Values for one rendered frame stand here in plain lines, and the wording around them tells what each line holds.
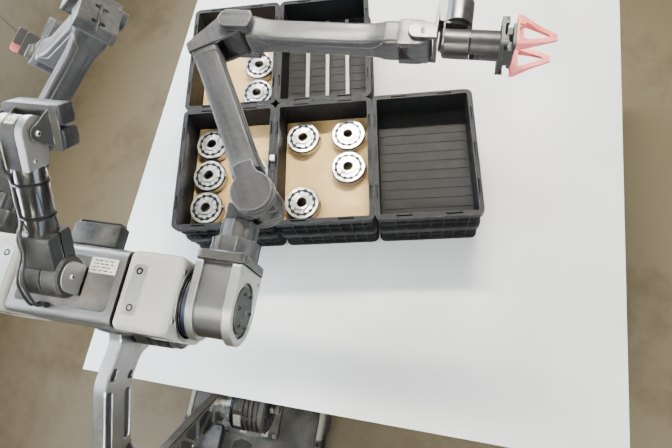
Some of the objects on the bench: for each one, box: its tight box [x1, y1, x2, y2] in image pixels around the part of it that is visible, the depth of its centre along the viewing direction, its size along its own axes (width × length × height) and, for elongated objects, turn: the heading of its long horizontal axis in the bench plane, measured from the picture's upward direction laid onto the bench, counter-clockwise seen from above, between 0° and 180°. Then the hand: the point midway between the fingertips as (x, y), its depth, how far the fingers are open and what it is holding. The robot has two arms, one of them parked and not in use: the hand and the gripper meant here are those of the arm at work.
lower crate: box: [377, 220, 480, 241], centre depth 169 cm, size 40×30×12 cm
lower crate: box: [281, 222, 379, 245], centre depth 172 cm, size 40×30×12 cm
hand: (549, 48), depth 100 cm, fingers open, 6 cm apart
